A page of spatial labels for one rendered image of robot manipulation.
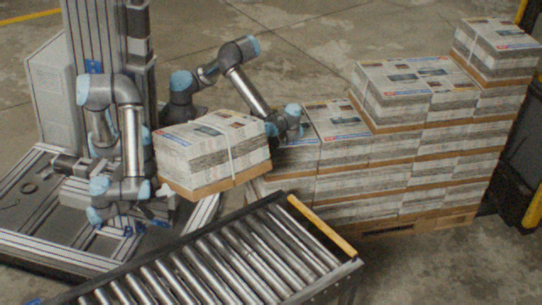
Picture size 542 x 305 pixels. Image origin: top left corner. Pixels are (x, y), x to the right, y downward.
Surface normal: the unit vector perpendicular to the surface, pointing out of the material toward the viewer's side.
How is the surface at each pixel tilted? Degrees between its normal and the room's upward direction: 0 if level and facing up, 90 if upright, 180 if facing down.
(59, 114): 90
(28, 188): 0
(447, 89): 0
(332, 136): 1
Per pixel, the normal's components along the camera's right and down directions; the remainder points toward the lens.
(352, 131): 0.07, -0.78
